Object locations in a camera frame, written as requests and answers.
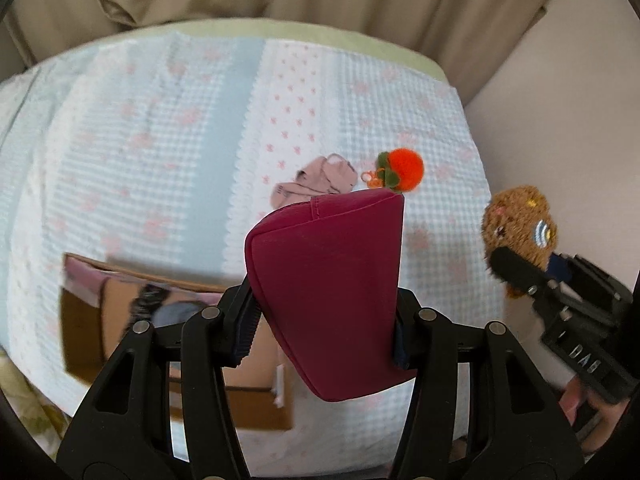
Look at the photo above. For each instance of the green mattress edge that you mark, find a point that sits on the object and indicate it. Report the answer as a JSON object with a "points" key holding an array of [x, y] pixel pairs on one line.
{"points": [[287, 30]]}

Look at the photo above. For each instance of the brown plush toy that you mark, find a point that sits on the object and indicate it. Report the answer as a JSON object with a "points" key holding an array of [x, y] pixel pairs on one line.
{"points": [[519, 218]]}

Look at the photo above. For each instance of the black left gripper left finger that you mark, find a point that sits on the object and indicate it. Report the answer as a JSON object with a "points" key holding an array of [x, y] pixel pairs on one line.
{"points": [[123, 428]]}

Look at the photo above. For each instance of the pink folded cloth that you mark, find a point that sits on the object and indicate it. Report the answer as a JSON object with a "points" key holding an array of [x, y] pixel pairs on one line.
{"points": [[323, 176]]}

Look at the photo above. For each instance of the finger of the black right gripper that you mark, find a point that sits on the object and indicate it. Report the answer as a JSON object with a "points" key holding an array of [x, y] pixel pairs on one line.
{"points": [[522, 277], [590, 282]]}

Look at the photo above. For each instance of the blue checkered floral blanket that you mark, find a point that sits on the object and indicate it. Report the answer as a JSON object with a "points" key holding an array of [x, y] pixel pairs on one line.
{"points": [[161, 153]]}

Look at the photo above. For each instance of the cardboard box with pink flaps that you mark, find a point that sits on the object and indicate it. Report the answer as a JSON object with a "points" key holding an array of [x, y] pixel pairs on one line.
{"points": [[95, 298]]}

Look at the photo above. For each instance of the grey plush slipper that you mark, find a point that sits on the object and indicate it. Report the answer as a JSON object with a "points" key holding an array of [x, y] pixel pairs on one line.
{"points": [[176, 313]]}

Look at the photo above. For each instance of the magenta fabric pouch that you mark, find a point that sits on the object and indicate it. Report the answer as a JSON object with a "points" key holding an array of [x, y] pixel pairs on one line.
{"points": [[326, 274]]}

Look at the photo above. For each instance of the beige curtain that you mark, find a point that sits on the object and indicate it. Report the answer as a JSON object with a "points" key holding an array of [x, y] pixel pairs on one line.
{"points": [[468, 39]]}

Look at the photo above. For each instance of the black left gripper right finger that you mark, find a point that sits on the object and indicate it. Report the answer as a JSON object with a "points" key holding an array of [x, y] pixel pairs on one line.
{"points": [[516, 428]]}

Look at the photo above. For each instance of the black patterned scrunchie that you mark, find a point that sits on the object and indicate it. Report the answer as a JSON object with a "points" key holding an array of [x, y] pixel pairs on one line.
{"points": [[150, 298]]}

